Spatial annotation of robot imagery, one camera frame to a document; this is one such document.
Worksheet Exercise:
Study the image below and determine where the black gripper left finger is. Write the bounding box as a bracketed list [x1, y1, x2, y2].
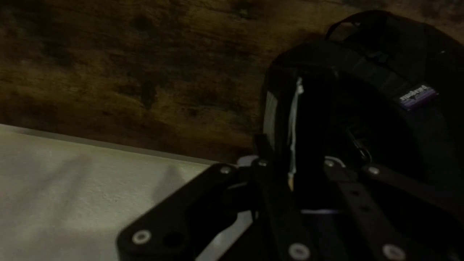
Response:
[118, 134, 316, 261]

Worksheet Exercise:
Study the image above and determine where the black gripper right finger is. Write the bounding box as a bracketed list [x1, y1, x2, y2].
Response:
[324, 156, 464, 261]

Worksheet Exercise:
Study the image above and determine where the dark wallet with grey panel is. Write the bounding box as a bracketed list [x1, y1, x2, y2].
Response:
[287, 70, 341, 214]

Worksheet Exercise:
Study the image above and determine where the black backpack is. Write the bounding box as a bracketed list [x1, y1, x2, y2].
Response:
[260, 8, 464, 261]

